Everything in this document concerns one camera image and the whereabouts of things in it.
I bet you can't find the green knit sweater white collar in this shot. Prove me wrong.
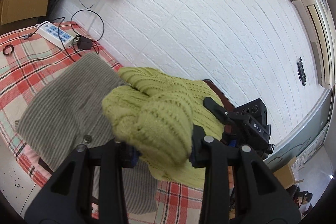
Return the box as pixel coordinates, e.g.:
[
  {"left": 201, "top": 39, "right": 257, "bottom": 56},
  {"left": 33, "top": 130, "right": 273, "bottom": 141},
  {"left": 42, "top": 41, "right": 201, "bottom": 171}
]
[{"left": 102, "top": 67, "right": 224, "bottom": 188}]

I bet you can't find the dark brown wooden headboard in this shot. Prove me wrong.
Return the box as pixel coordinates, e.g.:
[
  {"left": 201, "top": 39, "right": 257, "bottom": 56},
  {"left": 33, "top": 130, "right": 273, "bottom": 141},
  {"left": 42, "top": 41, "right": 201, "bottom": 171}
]
[{"left": 203, "top": 79, "right": 235, "bottom": 111}]

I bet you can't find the grey ribbed folded sweater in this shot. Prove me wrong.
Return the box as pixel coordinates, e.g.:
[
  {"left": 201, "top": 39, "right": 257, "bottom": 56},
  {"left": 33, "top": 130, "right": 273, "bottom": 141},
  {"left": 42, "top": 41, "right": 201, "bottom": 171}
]
[{"left": 16, "top": 52, "right": 159, "bottom": 215}]

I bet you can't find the white power strip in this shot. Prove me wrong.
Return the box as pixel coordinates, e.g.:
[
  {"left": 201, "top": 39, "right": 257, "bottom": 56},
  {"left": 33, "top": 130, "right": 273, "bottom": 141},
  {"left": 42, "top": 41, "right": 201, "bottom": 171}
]
[{"left": 37, "top": 21, "right": 75, "bottom": 49}]

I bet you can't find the red plaid bed sheet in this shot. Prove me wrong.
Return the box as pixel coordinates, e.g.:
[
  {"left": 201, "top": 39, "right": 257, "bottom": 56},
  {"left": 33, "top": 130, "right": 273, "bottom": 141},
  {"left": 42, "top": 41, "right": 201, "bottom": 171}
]
[{"left": 1, "top": 27, "right": 203, "bottom": 223}]

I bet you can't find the brown cardboard box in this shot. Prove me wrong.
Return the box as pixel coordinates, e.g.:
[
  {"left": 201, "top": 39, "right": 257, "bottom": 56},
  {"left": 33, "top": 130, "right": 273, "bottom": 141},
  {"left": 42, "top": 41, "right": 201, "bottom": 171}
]
[{"left": 1, "top": 0, "right": 49, "bottom": 26}]

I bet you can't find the black power adapter with cable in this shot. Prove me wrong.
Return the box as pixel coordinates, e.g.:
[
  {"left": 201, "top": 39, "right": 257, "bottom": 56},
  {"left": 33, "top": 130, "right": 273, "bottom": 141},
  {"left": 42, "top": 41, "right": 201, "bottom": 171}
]
[{"left": 70, "top": 9, "right": 105, "bottom": 55}]

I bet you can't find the white wall air conditioner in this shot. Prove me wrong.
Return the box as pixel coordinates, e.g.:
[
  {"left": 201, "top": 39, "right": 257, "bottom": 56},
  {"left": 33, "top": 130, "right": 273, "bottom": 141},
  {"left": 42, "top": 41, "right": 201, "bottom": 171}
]
[{"left": 293, "top": 0, "right": 335, "bottom": 89}]

